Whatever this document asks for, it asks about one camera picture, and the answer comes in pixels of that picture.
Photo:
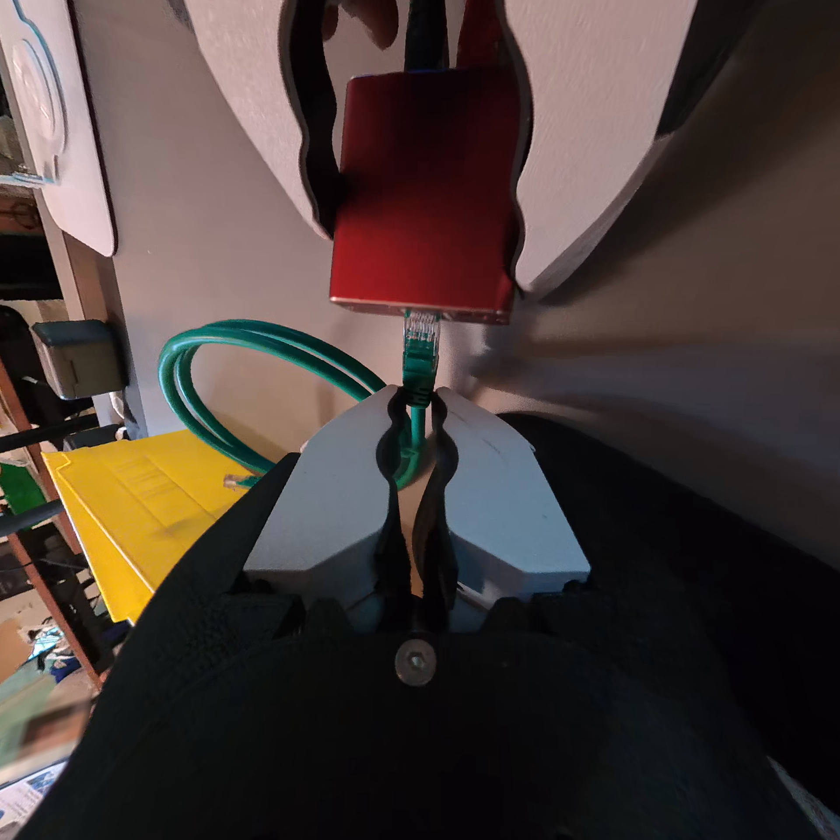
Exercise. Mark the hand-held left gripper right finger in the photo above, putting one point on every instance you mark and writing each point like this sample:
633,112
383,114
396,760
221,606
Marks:
512,518

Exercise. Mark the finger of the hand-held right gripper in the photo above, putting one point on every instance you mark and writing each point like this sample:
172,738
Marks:
256,79
590,118

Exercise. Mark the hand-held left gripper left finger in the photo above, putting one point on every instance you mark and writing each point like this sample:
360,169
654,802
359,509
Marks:
321,518

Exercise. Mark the red ethernet splitter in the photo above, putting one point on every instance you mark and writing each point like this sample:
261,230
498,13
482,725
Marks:
420,197

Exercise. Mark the yellow plastic bin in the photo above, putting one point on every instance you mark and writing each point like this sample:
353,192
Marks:
131,512

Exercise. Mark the grey desk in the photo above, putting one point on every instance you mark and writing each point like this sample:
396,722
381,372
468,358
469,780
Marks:
197,229

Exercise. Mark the white board stand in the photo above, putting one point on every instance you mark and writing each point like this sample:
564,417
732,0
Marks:
79,131

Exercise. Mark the black wrist rest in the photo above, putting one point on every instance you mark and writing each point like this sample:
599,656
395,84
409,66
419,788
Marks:
689,590

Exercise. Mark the dark grey power adapter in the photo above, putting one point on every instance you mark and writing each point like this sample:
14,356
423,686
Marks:
79,361

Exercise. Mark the green plastic bin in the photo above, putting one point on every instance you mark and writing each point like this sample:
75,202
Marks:
16,485

